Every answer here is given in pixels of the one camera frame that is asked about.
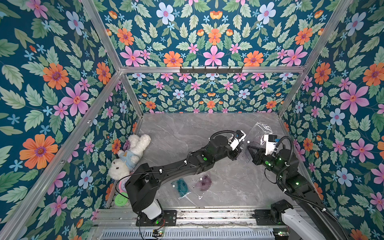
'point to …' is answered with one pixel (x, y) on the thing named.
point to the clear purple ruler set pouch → (256, 137)
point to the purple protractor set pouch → (204, 184)
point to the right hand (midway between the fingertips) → (251, 144)
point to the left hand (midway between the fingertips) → (243, 140)
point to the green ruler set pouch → (180, 185)
